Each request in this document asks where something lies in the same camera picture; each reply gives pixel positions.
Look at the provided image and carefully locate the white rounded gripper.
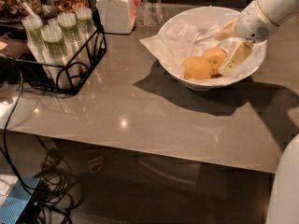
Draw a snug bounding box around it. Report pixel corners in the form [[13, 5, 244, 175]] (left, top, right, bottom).
[[214, 0, 278, 75]]

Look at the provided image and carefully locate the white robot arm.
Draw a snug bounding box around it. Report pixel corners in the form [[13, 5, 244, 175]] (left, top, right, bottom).
[[214, 0, 299, 75]]

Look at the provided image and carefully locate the black cable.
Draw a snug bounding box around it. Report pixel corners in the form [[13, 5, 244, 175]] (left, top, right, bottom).
[[0, 51, 85, 224]]

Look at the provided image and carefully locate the black wire basket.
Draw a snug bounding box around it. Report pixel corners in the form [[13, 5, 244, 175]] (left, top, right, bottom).
[[14, 25, 107, 95]]

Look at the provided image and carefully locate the white lidded storage jar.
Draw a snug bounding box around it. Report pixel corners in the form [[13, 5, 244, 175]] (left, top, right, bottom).
[[96, 0, 134, 35]]

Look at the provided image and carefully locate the rear orange fruit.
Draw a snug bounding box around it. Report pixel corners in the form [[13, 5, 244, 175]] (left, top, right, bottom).
[[202, 47, 227, 76]]

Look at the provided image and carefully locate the plate of brown pastries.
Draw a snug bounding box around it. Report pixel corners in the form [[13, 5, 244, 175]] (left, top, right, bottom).
[[55, 0, 86, 12]]

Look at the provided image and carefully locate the front orange fruit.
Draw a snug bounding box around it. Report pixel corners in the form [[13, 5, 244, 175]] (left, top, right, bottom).
[[182, 56, 212, 80]]

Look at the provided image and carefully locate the blue box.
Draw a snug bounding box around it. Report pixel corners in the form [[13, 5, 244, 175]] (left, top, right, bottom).
[[0, 175, 39, 224]]

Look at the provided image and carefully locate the bowl of dried snacks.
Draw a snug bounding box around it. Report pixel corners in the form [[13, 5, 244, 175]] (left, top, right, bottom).
[[0, 0, 42, 22]]

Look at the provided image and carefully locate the clear plastic cup stack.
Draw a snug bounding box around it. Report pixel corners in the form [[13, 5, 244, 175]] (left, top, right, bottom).
[[21, 15, 45, 63], [41, 25, 71, 90], [76, 7, 95, 35], [57, 12, 81, 53]]

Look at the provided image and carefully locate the orange fruit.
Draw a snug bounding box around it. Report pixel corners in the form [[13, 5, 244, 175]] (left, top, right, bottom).
[[182, 56, 212, 80], [202, 47, 227, 76]]

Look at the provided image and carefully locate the white paper bowl liner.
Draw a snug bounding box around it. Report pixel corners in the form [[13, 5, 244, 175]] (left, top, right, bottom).
[[140, 21, 267, 86]]

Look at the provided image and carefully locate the white ceramic bowl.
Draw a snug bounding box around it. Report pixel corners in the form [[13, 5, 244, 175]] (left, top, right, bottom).
[[158, 7, 267, 90]]

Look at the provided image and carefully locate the clear glass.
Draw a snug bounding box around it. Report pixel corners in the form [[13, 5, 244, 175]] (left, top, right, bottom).
[[142, 0, 163, 26]]

